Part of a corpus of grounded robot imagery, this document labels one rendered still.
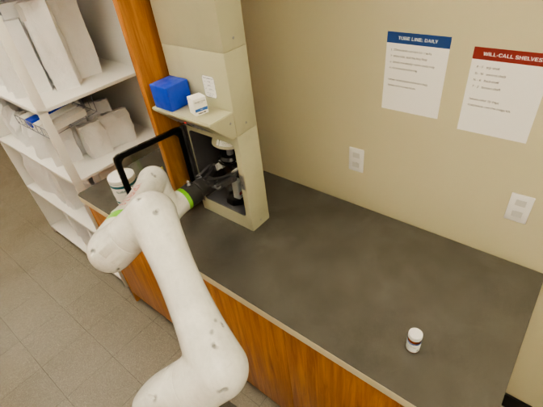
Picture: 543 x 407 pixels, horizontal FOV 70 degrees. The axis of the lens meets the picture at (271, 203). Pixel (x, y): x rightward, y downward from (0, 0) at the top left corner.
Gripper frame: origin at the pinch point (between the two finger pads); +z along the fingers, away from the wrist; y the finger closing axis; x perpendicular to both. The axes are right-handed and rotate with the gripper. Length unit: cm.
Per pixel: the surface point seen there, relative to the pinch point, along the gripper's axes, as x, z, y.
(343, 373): 39, -33, -76
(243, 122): -25.2, -1.7, -14.0
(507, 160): -12, 39, -94
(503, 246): 24, 38, -102
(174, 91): -38.0, -13.9, 6.1
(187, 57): -47.6, -5.9, 4.3
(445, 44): -47, 39, -68
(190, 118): -31.3, -16.8, -3.7
